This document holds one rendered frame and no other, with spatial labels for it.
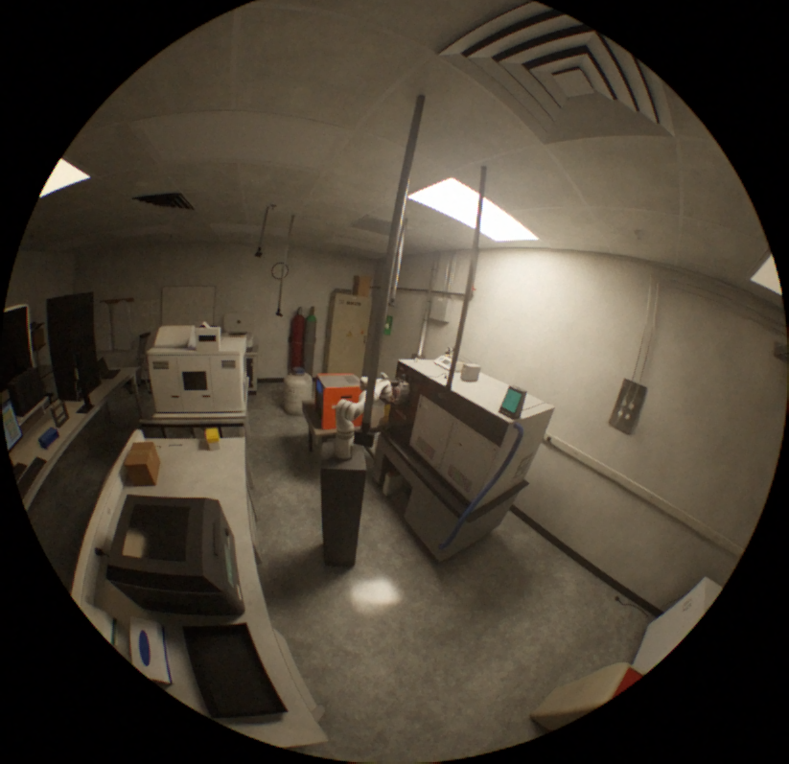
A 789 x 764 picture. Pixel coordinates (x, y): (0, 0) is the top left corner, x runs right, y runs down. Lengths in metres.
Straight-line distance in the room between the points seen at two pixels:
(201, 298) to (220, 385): 3.18
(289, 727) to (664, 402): 2.67
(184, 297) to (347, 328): 3.40
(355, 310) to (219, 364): 3.42
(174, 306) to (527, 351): 5.63
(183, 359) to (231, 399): 0.53
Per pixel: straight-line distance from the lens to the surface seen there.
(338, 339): 4.93
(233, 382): 2.12
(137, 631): 1.20
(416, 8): 0.93
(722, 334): 2.43
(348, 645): 1.96
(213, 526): 1.01
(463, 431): 1.60
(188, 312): 5.23
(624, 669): 1.89
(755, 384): 2.55
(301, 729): 1.07
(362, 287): 5.00
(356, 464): 1.33
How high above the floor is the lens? 1.94
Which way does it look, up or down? 16 degrees down
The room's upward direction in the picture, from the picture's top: 9 degrees clockwise
